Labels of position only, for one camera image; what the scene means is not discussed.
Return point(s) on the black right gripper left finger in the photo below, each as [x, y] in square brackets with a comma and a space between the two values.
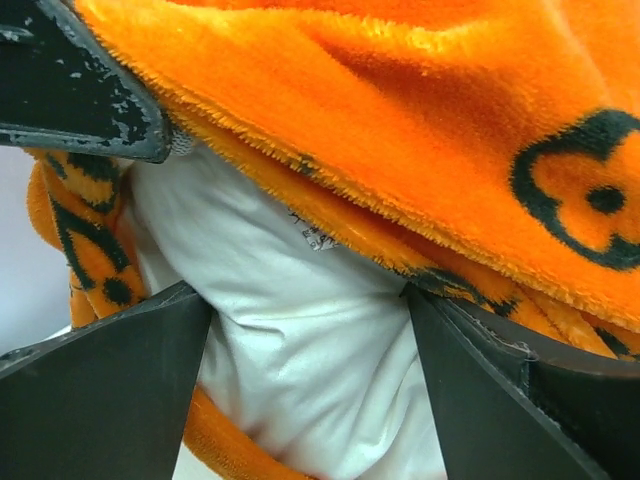
[108, 400]

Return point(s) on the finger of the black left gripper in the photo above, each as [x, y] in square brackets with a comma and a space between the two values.
[60, 89]

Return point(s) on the white pillow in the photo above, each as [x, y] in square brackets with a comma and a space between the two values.
[314, 356]

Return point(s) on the orange patterned plush pillowcase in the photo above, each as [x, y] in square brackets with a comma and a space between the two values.
[487, 150]

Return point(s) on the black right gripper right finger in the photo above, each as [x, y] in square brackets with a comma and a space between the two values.
[509, 403]

